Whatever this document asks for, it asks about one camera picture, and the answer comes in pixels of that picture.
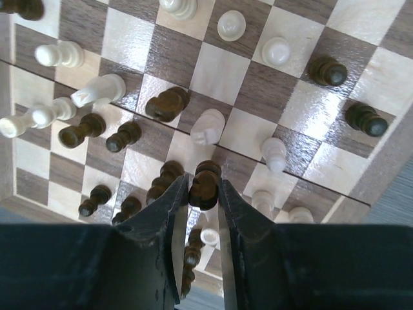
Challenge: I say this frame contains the dark knight chess piece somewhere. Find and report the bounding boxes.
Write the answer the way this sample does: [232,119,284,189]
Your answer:
[189,160,221,211]

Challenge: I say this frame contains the white knight chess piece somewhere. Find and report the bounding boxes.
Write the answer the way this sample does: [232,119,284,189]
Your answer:
[190,108,225,145]
[70,74,126,108]

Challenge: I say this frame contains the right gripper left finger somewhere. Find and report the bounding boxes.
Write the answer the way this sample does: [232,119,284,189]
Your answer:
[1,176,188,309]

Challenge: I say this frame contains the wooden chess board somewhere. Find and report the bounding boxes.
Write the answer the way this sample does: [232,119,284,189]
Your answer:
[0,0,413,300]

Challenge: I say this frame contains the dark rook chess piece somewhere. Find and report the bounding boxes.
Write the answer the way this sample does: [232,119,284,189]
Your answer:
[58,113,106,149]

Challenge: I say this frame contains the white pawn chess piece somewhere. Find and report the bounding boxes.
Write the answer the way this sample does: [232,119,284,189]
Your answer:
[261,138,287,173]

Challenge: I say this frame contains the white rook chess piece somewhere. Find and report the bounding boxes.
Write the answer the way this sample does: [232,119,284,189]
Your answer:
[1,97,77,138]

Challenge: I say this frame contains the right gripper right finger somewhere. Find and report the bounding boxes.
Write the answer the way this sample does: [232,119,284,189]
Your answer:
[219,180,412,309]

